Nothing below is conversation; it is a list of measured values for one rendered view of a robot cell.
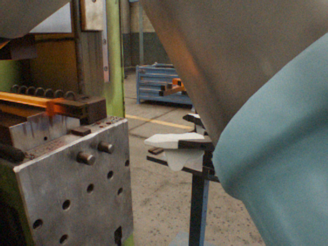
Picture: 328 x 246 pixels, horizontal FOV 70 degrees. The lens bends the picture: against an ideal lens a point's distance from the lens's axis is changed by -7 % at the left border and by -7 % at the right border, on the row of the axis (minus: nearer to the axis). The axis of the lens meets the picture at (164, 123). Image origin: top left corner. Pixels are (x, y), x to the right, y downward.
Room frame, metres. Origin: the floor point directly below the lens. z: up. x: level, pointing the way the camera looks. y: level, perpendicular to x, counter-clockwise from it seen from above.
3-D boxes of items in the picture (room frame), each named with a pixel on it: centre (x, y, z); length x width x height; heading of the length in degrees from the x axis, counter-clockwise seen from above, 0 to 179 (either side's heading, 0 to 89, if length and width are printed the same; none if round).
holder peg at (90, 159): (0.55, 0.19, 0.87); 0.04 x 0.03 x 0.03; 62
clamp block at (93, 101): (0.74, 0.25, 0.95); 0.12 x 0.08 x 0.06; 62
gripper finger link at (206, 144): (0.36, -0.06, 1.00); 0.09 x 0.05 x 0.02; 98
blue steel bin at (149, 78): (4.71, -0.17, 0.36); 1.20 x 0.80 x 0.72; 64
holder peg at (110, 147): (0.62, 0.16, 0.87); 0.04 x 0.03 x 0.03; 62
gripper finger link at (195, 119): (0.46, -0.07, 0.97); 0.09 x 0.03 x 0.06; 26
